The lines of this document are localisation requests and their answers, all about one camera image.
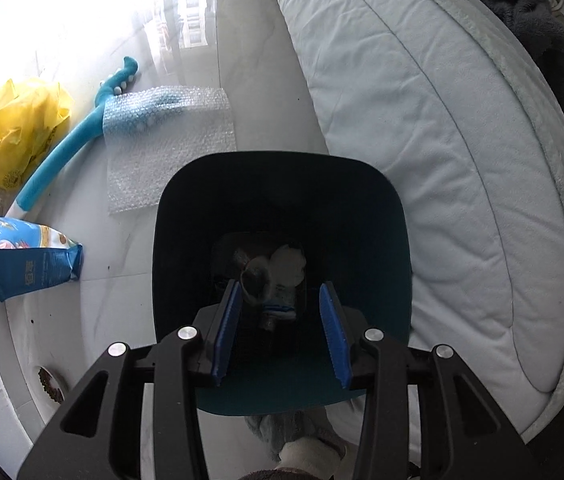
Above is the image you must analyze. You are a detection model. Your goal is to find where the grey mattress bed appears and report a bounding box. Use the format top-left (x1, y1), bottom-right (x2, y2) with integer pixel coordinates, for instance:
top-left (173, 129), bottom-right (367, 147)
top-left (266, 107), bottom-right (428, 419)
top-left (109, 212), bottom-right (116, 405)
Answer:
top-left (257, 0), bottom-right (564, 441)

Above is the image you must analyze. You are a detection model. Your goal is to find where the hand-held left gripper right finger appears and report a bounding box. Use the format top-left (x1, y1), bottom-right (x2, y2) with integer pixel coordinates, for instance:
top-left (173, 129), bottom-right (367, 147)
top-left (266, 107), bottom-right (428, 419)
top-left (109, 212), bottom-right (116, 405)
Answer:
top-left (318, 281), bottom-right (538, 480)

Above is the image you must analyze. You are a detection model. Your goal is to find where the bubble wrap sheet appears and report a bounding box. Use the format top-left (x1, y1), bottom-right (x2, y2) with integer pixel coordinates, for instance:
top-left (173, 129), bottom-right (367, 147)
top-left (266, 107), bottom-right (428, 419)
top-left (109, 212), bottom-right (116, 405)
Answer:
top-left (103, 86), bottom-right (238, 216)

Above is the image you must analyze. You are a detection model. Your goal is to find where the person's white socked foot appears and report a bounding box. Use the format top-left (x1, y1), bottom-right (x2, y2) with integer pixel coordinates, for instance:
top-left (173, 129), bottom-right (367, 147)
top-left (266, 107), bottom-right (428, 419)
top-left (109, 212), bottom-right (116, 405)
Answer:
top-left (277, 437), bottom-right (339, 480)

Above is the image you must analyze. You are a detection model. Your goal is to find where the pet food bowl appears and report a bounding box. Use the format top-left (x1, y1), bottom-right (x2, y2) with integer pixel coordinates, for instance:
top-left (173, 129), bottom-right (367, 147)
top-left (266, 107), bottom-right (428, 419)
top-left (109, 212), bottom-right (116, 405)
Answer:
top-left (37, 366), bottom-right (68, 403)

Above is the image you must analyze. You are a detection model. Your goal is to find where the dark grey fleece blanket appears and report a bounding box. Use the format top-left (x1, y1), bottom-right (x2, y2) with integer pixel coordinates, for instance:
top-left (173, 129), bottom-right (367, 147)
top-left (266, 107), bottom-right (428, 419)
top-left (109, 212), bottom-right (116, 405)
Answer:
top-left (434, 0), bottom-right (564, 201)

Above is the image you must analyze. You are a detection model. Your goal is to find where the dark blue waste bin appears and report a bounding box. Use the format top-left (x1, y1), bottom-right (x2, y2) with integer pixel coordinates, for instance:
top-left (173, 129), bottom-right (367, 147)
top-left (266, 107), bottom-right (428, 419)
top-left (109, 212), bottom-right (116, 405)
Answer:
top-left (153, 150), bottom-right (415, 417)

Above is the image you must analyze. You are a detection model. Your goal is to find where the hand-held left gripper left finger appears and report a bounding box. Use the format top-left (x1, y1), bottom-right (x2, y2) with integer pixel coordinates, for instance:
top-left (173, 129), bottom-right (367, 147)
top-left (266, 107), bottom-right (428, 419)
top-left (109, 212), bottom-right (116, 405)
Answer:
top-left (17, 280), bottom-right (243, 480)

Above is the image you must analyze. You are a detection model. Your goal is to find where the grey fuzzy slipper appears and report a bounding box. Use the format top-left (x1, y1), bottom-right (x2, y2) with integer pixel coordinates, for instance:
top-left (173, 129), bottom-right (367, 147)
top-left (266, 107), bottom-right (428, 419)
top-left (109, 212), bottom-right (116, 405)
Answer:
top-left (244, 407), bottom-right (347, 461)

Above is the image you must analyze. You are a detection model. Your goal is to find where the blue pet food bag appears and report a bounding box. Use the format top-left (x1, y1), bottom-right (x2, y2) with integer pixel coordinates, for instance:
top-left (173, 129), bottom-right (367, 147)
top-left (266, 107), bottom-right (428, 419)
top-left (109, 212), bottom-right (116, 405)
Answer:
top-left (0, 215), bottom-right (84, 302)

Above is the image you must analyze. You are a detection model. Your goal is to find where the blue long-handled brush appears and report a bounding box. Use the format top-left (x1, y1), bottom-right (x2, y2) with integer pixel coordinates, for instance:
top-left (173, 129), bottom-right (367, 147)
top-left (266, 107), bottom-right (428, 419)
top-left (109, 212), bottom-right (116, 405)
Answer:
top-left (4, 57), bottom-right (140, 221)

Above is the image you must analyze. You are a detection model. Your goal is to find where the yellow plastic bag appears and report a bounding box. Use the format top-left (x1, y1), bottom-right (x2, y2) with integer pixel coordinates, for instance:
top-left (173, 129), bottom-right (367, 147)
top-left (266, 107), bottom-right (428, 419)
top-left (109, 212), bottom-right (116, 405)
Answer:
top-left (0, 78), bottom-right (74, 190)

